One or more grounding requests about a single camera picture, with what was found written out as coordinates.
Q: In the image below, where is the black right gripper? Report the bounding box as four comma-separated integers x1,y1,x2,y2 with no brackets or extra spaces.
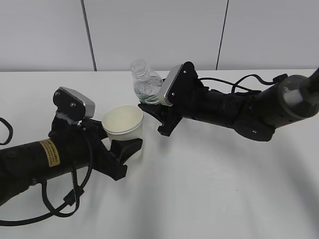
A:
138,80,239,136

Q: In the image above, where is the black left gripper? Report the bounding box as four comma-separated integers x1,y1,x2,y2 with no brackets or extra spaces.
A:
49,117,143,181

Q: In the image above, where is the green label water bottle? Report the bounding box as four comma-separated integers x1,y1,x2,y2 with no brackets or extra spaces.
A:
130,59,163,105

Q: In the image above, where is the white paper cup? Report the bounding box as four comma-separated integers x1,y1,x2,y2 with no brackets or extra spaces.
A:
102,104,145,160

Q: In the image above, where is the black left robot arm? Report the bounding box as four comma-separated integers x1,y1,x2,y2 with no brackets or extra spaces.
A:
0,119,143,204

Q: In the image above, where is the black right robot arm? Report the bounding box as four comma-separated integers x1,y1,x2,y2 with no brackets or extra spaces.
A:
139,62,319,141

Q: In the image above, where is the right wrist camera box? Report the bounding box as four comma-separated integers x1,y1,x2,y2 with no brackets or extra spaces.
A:
157,61,198,107

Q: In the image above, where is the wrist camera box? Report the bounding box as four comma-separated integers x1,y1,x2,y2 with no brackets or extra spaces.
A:
53,87,95,121
157,61,198,107

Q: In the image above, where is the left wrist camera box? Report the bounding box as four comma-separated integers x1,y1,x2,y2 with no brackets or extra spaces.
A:
53,87,95,121

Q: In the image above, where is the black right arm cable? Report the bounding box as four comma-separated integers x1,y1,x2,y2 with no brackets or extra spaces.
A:
199,73,287,97

